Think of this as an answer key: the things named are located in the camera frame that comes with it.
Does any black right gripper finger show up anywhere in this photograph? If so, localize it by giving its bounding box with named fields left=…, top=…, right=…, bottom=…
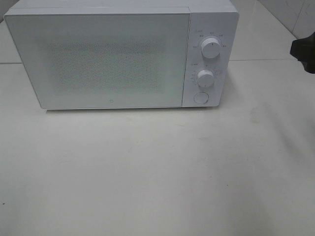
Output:
left=290, top=33, right=315, bottom=74

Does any round white door button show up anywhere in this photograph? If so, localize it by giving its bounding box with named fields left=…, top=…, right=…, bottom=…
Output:
left=194, top=92, right=209, bottom=104

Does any white microwave knob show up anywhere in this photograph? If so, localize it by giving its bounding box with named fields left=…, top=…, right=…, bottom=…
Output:
left=200, top=36, right=221, bottom=59
left=196, top=70, right=215, bottom=88

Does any white microwave oven body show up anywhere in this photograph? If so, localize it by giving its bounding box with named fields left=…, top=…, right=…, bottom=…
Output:
left=3, top=0, right=239, bottom=107

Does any white microwave door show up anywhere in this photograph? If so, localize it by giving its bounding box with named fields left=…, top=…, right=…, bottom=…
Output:
left=4, top=7, right=190, bottom=110

